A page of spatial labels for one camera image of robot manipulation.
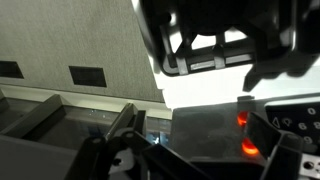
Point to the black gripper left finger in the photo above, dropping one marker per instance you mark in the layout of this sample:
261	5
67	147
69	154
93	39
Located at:
110	153

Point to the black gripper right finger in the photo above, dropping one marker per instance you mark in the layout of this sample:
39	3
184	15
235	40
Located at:
283	150

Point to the red round stove button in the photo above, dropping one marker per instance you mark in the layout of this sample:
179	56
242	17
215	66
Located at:
250	147
242	118

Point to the grey white toy stove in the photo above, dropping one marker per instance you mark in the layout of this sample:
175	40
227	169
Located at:
206	88

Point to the black keypad panel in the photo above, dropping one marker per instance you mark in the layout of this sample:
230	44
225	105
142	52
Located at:
300	125

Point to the dark framed glass partition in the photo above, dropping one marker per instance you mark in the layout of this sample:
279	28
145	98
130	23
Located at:
50	120

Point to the black burner grate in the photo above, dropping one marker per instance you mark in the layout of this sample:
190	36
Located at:
200	63

